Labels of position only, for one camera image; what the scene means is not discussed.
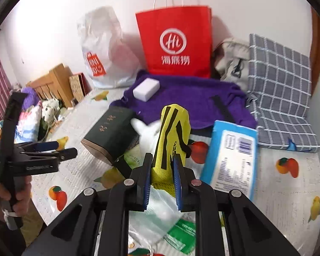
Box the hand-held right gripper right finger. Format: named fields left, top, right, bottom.
left=172, top=155, right=300, bottom=256

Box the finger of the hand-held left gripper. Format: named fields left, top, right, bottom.
left=20, top=147, right=78, bottom=164
left=15, top=141, right=61, bottom=152

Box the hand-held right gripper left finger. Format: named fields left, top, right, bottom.
left=23, top=153, right=154, bottom=256

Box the green tissue pack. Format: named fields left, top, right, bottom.
left=123, top=147, right=182, bottom=243

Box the yellow black mesh pouch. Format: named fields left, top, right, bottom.
left=151, top=104, right=192, bottom=198

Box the person's left forearm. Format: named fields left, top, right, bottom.
left=0, top=210, right=26, bottom=256

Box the person's left hand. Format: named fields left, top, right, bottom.
left=0, top=175, right=33, bottom=217

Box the colourful printed pillow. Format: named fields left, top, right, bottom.
left=14, top=105, right=42, bottom=144

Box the white plush toy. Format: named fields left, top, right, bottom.
left=41, top=98, right=61, bottom=124

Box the small green label packet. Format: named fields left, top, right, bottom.
left=163, top=219, right=197, bottom=254

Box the dark green box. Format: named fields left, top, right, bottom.
left=81, top=106, right=139, bottom=166

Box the blue tissue packet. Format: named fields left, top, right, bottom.
left=200, top=120, right=259, bottom=201

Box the wooden headboard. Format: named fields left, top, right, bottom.
left=26, top=63, right=74, bottom=109

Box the brown patterned box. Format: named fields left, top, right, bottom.
left=68, top=73, right=93, bottom=102

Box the purple towel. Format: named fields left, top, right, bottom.
left=110, top=69, right=258, bottom=130

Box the white sponge block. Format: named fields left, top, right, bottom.
left=132, top=79, right=160, bottom=102

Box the fruit print tablecloth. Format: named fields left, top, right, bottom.
left=29, top=88, right=320, bottom=256

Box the white plastic bag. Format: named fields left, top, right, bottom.
left=77, top=6, right=142, bottom=89

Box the beige cloth bag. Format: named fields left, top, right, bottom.
left=213, top=38, right=250, bottom=91

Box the grey checked cushion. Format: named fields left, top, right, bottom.
left=246, top=33, right=320, bottom=153

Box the red paper bag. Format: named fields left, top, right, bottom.
left=135, top=0, right=212, bottom=79

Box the wooden door frame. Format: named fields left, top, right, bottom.
left=310, top=5, right=320, bottom=96

